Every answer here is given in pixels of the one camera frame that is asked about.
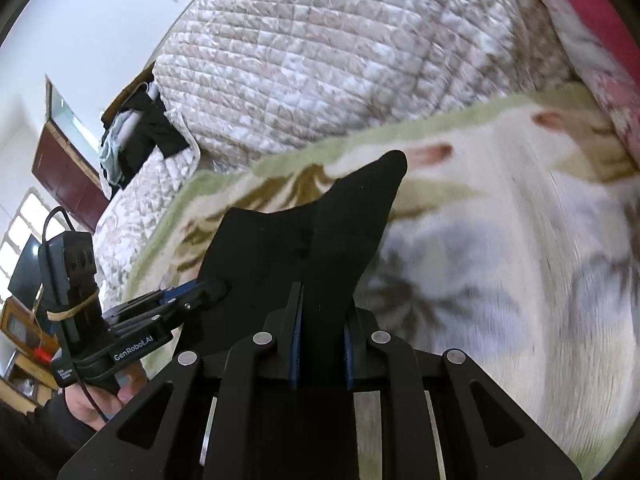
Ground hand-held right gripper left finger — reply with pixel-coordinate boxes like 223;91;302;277
56;281;304;480

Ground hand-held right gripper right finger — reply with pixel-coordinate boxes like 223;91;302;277
342;307;583;480

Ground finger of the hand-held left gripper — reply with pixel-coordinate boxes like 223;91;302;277
102;279;232;324
107;307;190;336

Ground black pants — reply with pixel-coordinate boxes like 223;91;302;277
172;150;408;391

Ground person's left forearm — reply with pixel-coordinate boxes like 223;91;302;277
0;395;101;480

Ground person's left hand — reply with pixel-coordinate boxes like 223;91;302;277
65;362;149;429

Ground black television screen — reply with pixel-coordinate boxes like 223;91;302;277
7;234;46;307

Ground window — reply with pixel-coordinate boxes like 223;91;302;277
0;187;48;267

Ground wooden side cabinet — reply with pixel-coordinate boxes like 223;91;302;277
0;297;61;403

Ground dark red cabinet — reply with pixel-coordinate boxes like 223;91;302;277
32;75;113;233

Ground pile of clothes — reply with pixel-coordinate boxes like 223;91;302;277
98;82;191;191

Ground floral fleece blanket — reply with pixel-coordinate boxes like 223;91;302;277
122;82;640;480

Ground beige quilted bedspread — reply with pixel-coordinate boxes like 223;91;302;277
92;0;576;286

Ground pink floral comforter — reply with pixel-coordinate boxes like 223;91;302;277
525;0;640;161

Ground red cloth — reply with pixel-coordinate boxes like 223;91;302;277
565;0;640;76

